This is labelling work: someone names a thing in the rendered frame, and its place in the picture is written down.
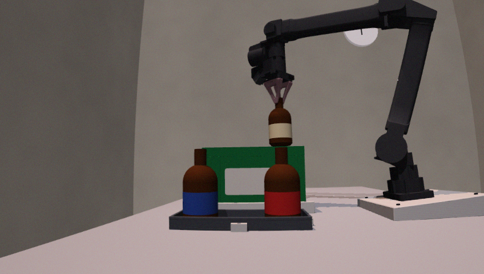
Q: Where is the brown bottle with blue label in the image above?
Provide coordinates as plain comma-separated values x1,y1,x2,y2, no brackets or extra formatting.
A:
183,149,218,217

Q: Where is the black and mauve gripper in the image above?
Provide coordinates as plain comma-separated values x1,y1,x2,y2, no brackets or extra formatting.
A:
261,57,295,104

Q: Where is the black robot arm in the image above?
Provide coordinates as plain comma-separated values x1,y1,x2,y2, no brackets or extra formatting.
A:
248,0,437,201

